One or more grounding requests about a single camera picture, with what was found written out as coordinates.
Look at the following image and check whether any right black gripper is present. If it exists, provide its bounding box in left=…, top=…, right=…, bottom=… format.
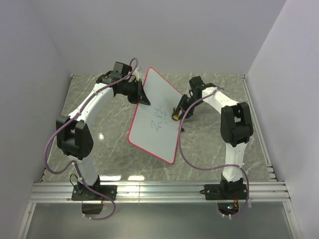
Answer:
left=171, top=95, right=202, bottom=121

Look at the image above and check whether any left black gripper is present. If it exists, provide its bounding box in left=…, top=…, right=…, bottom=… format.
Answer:
left=120, top=80, right=151, bottom=107

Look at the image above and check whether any red framed whiteboard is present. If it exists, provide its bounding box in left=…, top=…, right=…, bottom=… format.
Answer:
left=128, top=67, right=182, bottom=164

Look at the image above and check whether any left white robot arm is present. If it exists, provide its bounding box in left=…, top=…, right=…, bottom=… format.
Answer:
left=56, top=68, right=150, bottom=201

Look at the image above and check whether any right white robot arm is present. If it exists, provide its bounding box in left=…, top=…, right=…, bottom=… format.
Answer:
left=172, top=76, right=253, bottom=200

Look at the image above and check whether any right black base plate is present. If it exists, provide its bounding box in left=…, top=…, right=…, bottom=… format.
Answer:
left=199, top=184, right=248, bottom=201

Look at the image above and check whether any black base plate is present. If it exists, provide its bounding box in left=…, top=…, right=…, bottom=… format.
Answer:
left=71, top=184, right=117, bottom=201
left=199, top=184, right=248, bottom=201

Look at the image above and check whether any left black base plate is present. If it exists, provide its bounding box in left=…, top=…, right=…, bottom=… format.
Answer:
left=71, top=184, right=117, bottom=201

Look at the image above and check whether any aluminium mounting rail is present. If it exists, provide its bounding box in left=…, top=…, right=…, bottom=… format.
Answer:
left=28, top=181, right=291, bottom=204

